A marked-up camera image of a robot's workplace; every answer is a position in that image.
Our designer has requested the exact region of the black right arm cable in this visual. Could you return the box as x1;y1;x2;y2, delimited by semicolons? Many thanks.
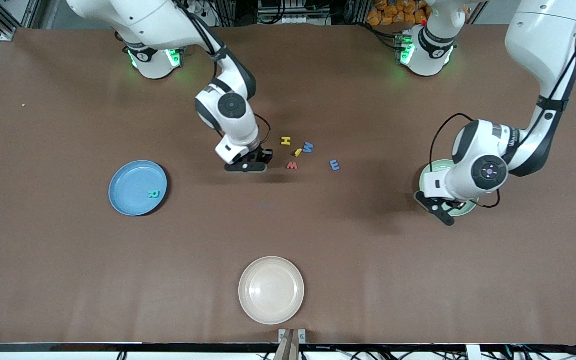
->
173;0;272;151

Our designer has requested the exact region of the bag of orange objects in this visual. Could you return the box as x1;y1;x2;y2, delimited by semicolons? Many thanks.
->
366;0;431;27

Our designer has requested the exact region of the left base connector box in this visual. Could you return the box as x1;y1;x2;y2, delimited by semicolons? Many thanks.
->
394;31;415;65

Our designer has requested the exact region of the metal bracket with wooden stick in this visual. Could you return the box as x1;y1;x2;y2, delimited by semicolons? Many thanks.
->
273;328;308;360

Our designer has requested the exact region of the beige plate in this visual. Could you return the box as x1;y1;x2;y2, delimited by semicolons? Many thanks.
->
238;256;305;325

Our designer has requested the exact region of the blue plate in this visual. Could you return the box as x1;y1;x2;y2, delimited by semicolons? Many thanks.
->
108;160;168;217

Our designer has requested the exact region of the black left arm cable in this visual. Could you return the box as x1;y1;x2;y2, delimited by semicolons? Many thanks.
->
429;0;576;209

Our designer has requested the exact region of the white power strip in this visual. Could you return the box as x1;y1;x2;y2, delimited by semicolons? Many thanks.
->
185;0;219;28

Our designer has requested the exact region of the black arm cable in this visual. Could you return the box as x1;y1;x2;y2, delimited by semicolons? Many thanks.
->
173;0;272;151
429;0;576;209

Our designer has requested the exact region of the green plate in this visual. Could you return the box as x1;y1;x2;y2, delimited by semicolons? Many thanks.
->
419;159;480;218

